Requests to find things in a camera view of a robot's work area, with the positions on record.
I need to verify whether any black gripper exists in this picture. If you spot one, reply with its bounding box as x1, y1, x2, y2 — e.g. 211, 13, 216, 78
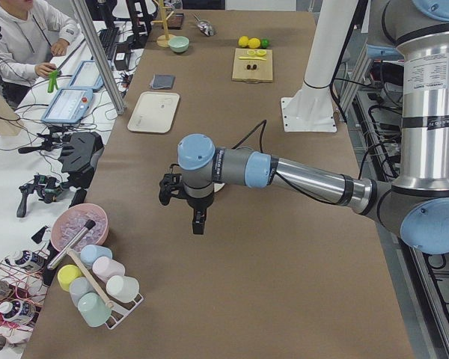
187, 192, 213, 235

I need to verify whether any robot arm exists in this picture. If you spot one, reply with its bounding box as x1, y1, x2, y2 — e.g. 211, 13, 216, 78
159, 1, 449, 254

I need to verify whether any cream rabbit tray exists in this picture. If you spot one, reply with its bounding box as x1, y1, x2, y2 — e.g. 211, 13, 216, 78
127, 91, 180, 134

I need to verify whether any beige round plate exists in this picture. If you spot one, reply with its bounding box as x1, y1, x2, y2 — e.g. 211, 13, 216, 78
213, 182, 225, 193

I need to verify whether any white cup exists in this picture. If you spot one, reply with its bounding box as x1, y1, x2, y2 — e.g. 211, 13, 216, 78
106, 275, 139, 303

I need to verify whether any pink cup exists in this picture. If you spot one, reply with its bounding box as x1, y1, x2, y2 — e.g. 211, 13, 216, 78
92, 256, 126, 283

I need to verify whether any steel muddler tool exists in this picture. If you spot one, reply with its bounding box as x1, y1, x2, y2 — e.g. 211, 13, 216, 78
47, 219, 96, 270

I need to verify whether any blue cup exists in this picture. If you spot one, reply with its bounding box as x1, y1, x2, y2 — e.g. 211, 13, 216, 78
79, 245, 113, 269

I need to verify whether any white cup rack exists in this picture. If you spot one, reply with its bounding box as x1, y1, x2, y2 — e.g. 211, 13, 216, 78
66, 249, 144, 331

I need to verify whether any pink bowl of ice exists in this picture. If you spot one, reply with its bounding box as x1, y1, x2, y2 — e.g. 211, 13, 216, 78
51, 203, 109, 252

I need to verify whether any grey cup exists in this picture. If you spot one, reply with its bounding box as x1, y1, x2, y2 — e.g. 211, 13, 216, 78
69, 277, 95, 307

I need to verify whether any mint green cup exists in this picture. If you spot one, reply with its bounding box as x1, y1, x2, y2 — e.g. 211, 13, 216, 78
77, 292, 112, 328

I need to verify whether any grey folded cloth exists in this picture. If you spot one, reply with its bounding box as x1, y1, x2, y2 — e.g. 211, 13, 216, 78
149, 74, 175, 90

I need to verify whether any yellow cup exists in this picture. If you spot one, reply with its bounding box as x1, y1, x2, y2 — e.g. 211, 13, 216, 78
57, 264, 83, 292

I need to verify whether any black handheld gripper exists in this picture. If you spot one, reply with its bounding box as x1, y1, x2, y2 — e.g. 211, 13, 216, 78
16, 174, 64, 218

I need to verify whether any bamboo cutting board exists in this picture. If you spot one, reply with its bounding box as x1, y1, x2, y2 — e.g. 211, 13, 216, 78
232, 48, 273, 83

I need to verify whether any yellow plastic knife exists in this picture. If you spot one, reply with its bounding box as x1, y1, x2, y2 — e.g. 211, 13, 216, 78
238, 56, 267, 61

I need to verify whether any blue teach pendant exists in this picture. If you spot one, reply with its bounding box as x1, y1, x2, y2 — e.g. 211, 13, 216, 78
69, 60, 104, 91
41, 87, 94, 125

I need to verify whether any mint green bowl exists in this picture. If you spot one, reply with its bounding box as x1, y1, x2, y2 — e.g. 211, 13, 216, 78
168, 36, 190, 54

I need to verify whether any wooden cup tree stand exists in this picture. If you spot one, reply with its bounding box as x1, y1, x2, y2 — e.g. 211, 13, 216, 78
151, 0, 175, 48

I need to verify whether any yellow lemon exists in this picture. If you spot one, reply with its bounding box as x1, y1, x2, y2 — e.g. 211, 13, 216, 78
247, 37, 261, 49
238, 36, 249, 48

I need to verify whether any green lime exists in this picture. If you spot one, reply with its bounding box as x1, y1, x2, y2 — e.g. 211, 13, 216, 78
260, 38, 269, 49

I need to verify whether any steel scoop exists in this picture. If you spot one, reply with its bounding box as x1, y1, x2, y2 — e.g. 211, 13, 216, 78
193, 13, 216, 37

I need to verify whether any black keyboard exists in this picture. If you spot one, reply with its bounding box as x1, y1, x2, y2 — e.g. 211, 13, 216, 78
98, 27, 119, 61

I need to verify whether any green clamp tool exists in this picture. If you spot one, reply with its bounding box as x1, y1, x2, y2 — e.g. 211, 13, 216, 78
47, 70, 60, 93

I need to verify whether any seated person in white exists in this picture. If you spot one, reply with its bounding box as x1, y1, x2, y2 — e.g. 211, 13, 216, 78
0, 1, 79, 87

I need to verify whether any white mounting pedestal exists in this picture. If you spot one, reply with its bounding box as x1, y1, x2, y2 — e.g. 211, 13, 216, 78
281, 0, 358, 132

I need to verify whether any aluminium frame post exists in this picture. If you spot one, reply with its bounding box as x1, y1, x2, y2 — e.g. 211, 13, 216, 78
70, 0, 126, 115

